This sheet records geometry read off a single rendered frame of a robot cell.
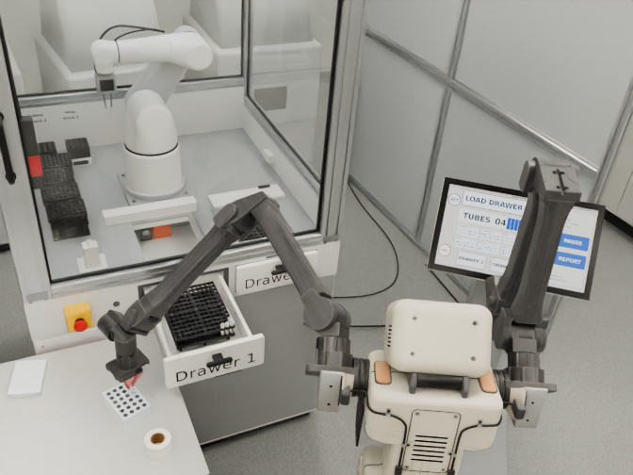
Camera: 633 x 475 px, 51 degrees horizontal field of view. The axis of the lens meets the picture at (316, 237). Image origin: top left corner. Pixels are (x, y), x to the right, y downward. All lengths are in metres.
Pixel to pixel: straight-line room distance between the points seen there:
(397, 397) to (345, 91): 0.97
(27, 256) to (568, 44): 2.16
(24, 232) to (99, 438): 0.59
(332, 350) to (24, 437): 0.91
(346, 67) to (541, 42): 1.27
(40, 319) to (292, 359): 0.96
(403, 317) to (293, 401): 1.46
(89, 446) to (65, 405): 0.16
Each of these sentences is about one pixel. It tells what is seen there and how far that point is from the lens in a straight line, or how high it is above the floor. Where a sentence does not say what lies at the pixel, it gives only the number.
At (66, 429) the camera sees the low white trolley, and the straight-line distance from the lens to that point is 1.99.
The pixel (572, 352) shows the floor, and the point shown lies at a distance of 3.58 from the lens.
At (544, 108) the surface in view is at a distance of 3.06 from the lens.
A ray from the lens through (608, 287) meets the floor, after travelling 4.11.
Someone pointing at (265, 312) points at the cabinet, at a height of 0.69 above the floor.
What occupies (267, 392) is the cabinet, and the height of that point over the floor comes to 0.27.
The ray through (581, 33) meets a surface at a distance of 2.91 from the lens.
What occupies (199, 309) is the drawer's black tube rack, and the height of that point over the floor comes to 0.90.
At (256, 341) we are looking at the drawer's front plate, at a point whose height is 0.92.
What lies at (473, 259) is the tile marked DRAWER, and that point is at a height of 1.01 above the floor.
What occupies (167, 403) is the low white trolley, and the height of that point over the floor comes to 0.76.
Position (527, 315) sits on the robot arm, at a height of 1.31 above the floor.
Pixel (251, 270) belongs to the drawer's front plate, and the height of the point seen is 0.91.
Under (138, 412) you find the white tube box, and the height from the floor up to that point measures 0.80.
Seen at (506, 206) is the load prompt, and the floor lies 1.15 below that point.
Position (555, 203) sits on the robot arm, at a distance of 1.45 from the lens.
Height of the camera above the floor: 2.27
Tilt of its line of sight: 35 degrees down
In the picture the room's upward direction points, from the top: 5 degrees clockwise
